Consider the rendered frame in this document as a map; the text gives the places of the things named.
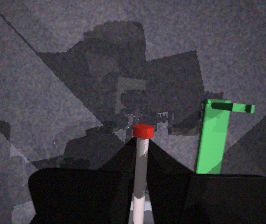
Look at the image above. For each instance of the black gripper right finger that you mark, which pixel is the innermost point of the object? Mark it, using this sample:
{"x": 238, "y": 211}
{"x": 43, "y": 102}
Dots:
{"x": 174, "y": 189}

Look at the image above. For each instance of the grey pin with red cap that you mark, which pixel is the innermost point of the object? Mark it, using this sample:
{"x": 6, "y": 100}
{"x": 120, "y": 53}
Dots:
{"x": 143, "y": 133}

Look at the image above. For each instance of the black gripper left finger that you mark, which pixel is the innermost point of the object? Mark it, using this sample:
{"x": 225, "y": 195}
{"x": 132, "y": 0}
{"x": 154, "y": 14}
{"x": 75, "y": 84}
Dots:
{"x": 108, "y": 188}

